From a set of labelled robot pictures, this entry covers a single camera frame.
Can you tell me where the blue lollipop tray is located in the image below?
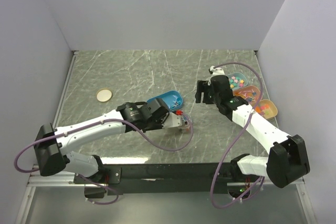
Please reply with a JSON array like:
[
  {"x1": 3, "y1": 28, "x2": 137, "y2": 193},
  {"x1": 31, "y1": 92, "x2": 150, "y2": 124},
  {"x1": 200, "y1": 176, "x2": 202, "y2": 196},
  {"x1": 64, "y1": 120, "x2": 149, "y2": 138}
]
[{"x1": 147, "y1": 90, "x2": 183, "y2": 111}]

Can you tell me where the beige round jar lid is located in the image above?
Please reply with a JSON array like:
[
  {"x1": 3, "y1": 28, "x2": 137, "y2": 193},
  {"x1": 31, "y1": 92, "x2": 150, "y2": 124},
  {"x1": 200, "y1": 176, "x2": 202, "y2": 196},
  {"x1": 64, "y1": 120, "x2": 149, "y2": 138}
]
[{"x1": 96, "y1": 88, "x2": 113, "y2": 102}]

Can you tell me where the pink lollipop tray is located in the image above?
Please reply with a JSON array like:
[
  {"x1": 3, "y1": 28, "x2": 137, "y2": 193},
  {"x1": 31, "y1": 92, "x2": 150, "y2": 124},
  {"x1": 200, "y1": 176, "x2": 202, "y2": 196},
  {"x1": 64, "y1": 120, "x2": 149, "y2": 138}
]
[{"x1": 233, "y1": 85, "x2": 263, "y2": 104}]

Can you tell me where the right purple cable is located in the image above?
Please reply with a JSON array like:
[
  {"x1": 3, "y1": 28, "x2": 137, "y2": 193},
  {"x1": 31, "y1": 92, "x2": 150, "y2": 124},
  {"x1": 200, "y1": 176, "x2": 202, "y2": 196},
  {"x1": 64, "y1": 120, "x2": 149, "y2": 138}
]
[{"x1": 208, "y1": 62, "x2": 266, "y2": 209}]

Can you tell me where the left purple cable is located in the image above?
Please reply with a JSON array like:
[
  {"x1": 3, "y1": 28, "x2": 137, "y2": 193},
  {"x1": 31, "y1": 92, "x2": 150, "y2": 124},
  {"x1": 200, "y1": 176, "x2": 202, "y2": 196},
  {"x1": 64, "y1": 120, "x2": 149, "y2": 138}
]
[{"x1": 14, "y1": 113, "x2": 194, "y2": 206}]

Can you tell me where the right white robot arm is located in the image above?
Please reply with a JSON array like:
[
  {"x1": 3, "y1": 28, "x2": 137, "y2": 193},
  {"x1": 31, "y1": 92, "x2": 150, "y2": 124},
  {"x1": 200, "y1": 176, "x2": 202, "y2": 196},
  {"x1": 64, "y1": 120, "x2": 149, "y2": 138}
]
[{"x1": 195, "y1": 75, "x2": 310, "y2": 188}]

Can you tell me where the purple cable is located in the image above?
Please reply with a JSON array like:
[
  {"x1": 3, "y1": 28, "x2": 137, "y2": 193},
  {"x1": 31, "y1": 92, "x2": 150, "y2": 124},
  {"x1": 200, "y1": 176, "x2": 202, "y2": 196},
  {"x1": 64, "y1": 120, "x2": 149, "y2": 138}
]
[
  {"x1": 208, "y1": 62, "x2": 266, "y2": 209},
  {"x1": 14, "y1": 113, "x2": 194, "y2": 206}
]

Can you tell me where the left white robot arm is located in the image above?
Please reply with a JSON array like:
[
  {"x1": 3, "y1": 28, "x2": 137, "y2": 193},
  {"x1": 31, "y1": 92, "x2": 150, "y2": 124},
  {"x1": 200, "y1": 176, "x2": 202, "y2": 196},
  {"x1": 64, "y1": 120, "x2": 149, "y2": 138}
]
[{"x1": 34, "y1": 99, "x2": 180, "y2": 183}]

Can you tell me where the beige gummy candy tray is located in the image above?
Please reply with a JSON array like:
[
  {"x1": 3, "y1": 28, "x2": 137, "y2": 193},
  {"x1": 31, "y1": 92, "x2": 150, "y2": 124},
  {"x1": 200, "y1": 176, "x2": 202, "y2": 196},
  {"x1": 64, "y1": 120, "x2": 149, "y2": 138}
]
[{"x1": 255, "y1": 99, "x2": 278, "y2": 120}]

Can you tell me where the light blue star candy tray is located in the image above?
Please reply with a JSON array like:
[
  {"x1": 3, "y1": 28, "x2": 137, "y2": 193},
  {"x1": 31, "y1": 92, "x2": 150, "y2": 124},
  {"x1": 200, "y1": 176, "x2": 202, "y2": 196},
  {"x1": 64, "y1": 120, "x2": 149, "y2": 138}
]
[{"x1": 227, "y1": 72, "x2": 248, "y2": 90}]

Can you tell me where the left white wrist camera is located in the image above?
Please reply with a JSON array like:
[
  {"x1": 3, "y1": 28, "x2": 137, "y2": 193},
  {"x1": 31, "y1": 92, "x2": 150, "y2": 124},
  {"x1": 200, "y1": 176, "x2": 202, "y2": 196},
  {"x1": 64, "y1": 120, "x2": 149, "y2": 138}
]
[{"x1": 162, "y1": 110, "x2": 185, "y2": 129}]

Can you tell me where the clear plastic jar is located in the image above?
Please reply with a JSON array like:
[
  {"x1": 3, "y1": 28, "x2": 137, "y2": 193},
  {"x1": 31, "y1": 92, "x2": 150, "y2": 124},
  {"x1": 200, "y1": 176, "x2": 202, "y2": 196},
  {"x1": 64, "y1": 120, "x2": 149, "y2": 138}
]
[{"x1": 180, "y1": 114, "x2": 193, "y2": 132}]

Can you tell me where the black base beam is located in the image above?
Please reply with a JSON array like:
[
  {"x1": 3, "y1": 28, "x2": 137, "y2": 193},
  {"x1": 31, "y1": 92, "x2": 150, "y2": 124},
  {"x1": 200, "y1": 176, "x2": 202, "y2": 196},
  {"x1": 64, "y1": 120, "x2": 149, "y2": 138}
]
[{"x1": 73, "y1": 162, "x2": 263, "y2": 196}]

